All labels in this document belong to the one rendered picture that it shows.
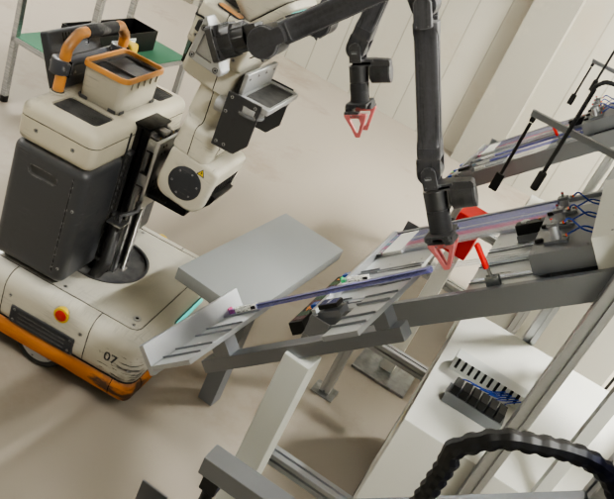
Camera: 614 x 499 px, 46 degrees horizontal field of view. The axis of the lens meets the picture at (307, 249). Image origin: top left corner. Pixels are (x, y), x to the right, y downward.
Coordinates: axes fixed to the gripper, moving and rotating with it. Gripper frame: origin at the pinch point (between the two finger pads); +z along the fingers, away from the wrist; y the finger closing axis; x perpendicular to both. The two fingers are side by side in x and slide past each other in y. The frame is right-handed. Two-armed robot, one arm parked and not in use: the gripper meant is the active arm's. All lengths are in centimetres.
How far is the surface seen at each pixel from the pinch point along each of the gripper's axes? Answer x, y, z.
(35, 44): 214, 113, -88
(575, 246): -32.4, -16.8, -8.1
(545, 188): 27, 394, 80
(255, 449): 33, -53, 20
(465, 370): 2.5, 9.6, 34.2
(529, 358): -9, 39, 46
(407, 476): 13, -21, 47
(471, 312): -9.8, -21.4, 3.9
